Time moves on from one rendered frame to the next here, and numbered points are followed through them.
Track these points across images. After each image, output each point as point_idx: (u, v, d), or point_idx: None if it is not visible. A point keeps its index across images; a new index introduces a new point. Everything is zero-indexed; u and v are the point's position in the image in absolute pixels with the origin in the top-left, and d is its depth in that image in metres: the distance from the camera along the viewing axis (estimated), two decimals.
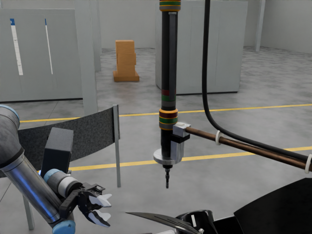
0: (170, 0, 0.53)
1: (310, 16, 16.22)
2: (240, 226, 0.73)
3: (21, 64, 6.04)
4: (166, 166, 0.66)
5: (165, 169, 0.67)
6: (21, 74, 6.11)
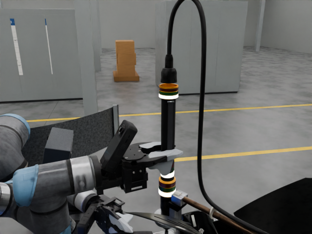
0: (168, 91, 0.59)
1: (310, 16, 16.22)
2: None
3: (21, 64, 6.04)
4: None
5: None
6: (21, 74, 6.11)
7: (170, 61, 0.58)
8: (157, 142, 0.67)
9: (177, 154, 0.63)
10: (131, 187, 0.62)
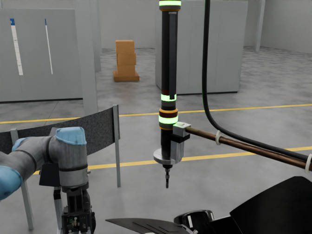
0: None
1: (310, 16, 16.22)
2: (237, 226, 0.72)
3: (21, 64, 6.04)
4: (166, 166, 0.66)
5: (165, 169, 0.67)
6: (21, 74, 6.11)
7: None
8: None
9: None
10: None
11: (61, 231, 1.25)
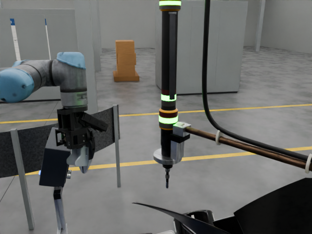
0: None
1: (310, 16, 16.22)
2: (193, 232, 0.67)
3: None
4: (166, 166, 0.66)
5: (165, 169, 0.67)
6: None
7: None
8: None
9: None
10: None
11: (61, 231, 1.25)
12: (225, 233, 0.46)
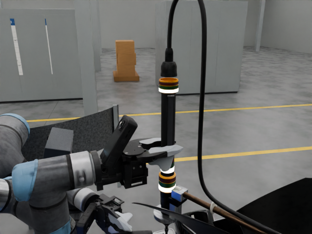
0: (168, 85, 0.58)
1: (310, 16, 16.22)
2: (193, 232, 0.67)
3: (21, 64, 6.04)
4: None
5: None
6: (21, 74, 6.11)
7: (170, 55, 0.58)
8: (158, 138, 0.67)
9: (177, 150, 0.62)
10: (131, 183, 0.61)
11: None
12: (225, 233, 0.46)
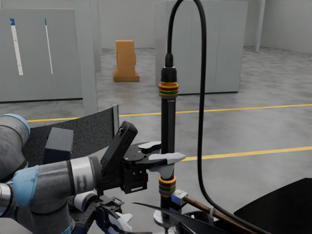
0: (168, 90, 0.59)
1: (310, 16, 16.22)
2: (193, 232, 0.67)
3: (21, 64, 6.04)
4: None
5: None
6: (21, 74, 6.11)
7: (170, 61, 0.58)
8: (155, 142, 0.68)
9: (178, 158, 0.62)
10: (131, 188, 0.62)
11: None
12: (225, 233, 0.46)
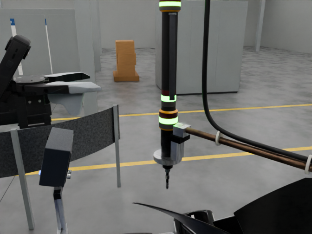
0: (170, 0, 0.53)
1: (310, 16, 16.22)
2: (193, 232, 0.67)
3: (21, 64, 6.04)
4: (166, 166, 0.66)
5: (165, 169, 0.67)
6: (21, 74, 6.11)
7: None
8: (67, 73, 0.56)
9: (87, 87, 0.47)
10: (30, 123, 0.49)
11: (61, 231, 1.25)
12: (225, 233, 0.46)
